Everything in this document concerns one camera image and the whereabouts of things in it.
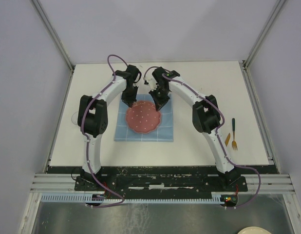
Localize blue checked cloth placemat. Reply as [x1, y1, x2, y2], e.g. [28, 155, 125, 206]
[114, 95, 173, 142]

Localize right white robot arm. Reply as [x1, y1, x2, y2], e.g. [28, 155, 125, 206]
[143, 66, 240, 191]

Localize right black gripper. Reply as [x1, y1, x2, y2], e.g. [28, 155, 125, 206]
[148, 87, 169, 111]

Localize aluminium frame post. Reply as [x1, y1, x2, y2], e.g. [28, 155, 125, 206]
[30, 0, 75, 71]
[243, 0, 287, 68]

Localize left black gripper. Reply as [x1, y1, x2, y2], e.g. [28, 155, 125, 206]
[122, 84, 139, 107]

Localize clear plastic cup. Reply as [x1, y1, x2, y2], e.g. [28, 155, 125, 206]
[71, 112, 78, 126]

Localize left aluminium frame post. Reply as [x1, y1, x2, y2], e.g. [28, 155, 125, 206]
[30, 0, 75, 71]

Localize green handled gold knife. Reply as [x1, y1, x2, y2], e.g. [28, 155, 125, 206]
[225, 133, 231, 146]

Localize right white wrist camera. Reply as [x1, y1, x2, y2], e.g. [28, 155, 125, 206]
[143, 77, 158, 91]

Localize right aluminium frame post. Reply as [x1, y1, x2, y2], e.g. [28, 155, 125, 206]
[243, 0, 287, 68]

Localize pink dotted plate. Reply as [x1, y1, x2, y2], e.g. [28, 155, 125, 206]
[125, 100, 161, 134]

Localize cream plate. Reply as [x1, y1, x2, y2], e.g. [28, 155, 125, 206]
[238, 226, 271, 234]

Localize green handled gold fork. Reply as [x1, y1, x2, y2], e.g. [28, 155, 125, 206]
[232, 118, 238, 151]

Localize light blue cable duct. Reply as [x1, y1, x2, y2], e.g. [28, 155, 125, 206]
[40, 193, 224, 204]

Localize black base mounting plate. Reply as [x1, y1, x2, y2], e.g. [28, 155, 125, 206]
[75, 166, 248, 195]

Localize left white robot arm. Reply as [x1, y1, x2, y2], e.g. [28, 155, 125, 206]
[77, 65, 141, 190]

